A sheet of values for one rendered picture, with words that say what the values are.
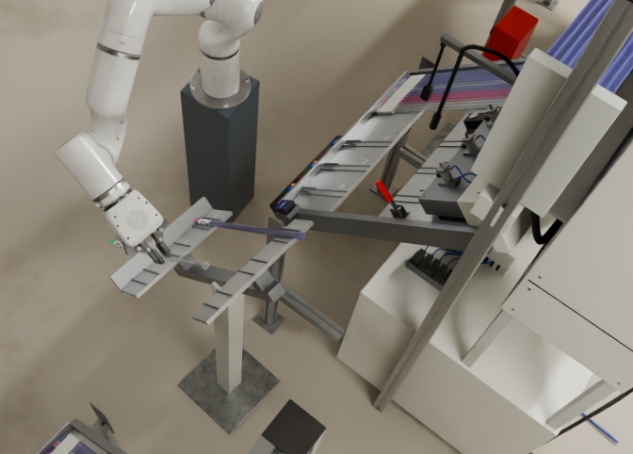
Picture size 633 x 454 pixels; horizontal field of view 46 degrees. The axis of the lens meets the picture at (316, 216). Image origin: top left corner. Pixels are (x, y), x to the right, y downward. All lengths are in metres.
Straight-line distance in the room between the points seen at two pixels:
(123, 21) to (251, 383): 1.47
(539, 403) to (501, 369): 0.13
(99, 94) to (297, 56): 1.91
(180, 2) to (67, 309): 1.46
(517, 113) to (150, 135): 2.09
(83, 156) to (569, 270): 1.02
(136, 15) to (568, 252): 0.97
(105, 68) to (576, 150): 0.92
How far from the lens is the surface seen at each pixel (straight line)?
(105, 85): 1.60
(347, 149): 2.22
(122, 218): 1.66
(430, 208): 1.70
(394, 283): 2.15
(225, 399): 2.62
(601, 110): 1.21
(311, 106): 3.24
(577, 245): 1.47
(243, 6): 2.03
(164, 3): 1.63
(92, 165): 1.65
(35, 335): 2.79
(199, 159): 2.61
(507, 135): 1.33
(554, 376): 2.19
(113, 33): 1.58
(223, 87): 2.29
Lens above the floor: 2.53
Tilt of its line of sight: 60 degrees down
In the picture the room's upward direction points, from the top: 11 degrees clockwise
